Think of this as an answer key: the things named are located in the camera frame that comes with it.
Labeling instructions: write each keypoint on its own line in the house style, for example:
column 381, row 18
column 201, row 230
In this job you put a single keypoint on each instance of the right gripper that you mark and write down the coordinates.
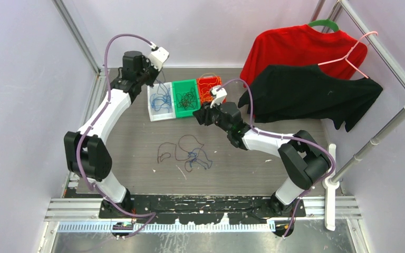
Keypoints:
column 203, row 115

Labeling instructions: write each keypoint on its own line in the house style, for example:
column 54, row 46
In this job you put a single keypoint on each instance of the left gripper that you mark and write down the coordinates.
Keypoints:
column 156, row 71

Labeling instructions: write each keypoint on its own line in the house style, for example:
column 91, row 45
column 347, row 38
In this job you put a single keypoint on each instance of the green plastic bin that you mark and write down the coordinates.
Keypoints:
column 185, row 97

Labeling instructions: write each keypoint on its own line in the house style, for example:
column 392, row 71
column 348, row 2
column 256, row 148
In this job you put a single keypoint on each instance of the white plastic bin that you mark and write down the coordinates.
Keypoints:
column 160, row 102

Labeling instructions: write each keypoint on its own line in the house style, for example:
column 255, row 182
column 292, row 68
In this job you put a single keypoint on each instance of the red plastic bin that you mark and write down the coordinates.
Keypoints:
column 204, row 85

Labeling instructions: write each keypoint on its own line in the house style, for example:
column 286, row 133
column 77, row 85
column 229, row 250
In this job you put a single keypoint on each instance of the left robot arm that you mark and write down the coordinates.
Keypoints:
column 85, row 149

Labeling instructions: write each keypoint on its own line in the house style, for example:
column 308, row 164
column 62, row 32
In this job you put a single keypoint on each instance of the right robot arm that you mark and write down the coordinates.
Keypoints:
column 304, row 160

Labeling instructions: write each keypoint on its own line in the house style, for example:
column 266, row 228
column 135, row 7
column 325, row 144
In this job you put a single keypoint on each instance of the black t-shirt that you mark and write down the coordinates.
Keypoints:
column 282, row 92

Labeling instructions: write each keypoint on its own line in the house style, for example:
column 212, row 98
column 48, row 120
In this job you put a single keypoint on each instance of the red t-shirt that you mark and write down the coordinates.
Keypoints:
column 300, row 46

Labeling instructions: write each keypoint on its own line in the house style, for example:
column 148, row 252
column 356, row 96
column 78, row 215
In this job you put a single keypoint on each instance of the pink hanger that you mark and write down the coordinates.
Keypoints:
column 346, row 56

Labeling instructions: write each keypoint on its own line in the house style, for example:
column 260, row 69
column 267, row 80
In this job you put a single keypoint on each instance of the green hanger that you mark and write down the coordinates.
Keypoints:
column 325, row 23

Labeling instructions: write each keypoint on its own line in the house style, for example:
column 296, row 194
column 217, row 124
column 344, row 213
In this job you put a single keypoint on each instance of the metal clothes rack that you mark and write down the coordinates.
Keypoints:
column 373, row 153

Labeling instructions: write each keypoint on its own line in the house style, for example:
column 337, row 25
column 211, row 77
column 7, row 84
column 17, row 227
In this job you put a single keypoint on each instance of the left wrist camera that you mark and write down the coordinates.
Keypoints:
column 158, row 57

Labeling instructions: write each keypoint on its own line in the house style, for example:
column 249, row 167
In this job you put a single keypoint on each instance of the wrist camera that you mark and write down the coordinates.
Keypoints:
column 218, row 94
column 158, row 57

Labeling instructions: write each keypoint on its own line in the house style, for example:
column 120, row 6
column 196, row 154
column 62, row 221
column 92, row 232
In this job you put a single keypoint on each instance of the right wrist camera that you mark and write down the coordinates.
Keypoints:
column 218, row 94

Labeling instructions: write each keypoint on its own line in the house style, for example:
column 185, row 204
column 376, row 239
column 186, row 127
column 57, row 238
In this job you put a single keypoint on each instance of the aluminium corner post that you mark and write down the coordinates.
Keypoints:
column 78, row 37

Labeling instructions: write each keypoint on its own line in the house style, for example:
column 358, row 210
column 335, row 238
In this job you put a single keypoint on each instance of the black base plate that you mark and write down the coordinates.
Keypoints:
column 202, row 210

